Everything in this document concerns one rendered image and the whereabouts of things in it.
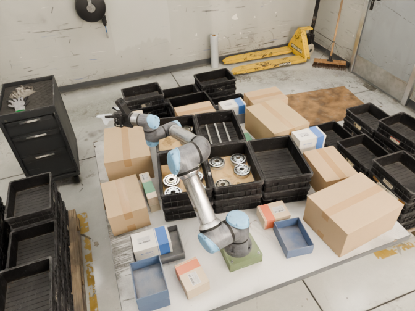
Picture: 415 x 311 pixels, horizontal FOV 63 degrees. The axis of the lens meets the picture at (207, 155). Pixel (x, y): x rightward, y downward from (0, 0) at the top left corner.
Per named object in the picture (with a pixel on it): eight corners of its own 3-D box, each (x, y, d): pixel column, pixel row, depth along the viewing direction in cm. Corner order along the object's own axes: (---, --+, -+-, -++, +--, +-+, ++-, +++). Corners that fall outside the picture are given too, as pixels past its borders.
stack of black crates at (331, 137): (356, 161, 323) (361, 142, 308) (328, 170, 315) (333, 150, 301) (330, 138, 352) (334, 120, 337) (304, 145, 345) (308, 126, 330)
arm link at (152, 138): (167, 142, 199) (164, 126, 193) (149, 149, 194) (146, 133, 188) (160, 137, 204) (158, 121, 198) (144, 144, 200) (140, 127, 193)
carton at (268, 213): (280, 208, 209) (281, 200, 205) (289, 223, 200) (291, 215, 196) (256, 214, 206) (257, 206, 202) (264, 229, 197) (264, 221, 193)
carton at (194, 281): (210, 289, 171) (209, 281, 166) (188, 300, 167) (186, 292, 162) (196, 264, 182) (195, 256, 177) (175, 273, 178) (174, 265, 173)
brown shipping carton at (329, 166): (352, 192, 217) (359, 174, 207) (321, 200, 213) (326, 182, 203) (328, 163, 239) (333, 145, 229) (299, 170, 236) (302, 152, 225)
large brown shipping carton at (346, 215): (352, 195, 215) (360, 171, 203) (392, 228, 195) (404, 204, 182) (302, 219, 202) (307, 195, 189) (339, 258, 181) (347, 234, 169)
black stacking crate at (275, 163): (310, 188, 206) (314, 174, 199) (263, 195, 203) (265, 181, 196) (288, 148, 237) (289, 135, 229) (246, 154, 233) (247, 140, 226)
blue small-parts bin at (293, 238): (312, 253, 184) (314, 245, 180) (286, 258, 182) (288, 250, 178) (297, 224, 199) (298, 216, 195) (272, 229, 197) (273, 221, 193)
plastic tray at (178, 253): (177, 229, 200) (176, 224, 197) (185, 258, 185) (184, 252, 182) (131, 242, 195) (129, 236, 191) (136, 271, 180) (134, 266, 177)
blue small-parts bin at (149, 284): (170, 297, 161) (168, 289, 156) (138, 307, 158) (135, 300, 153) (160, 262, 176) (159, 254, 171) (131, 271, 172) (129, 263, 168)
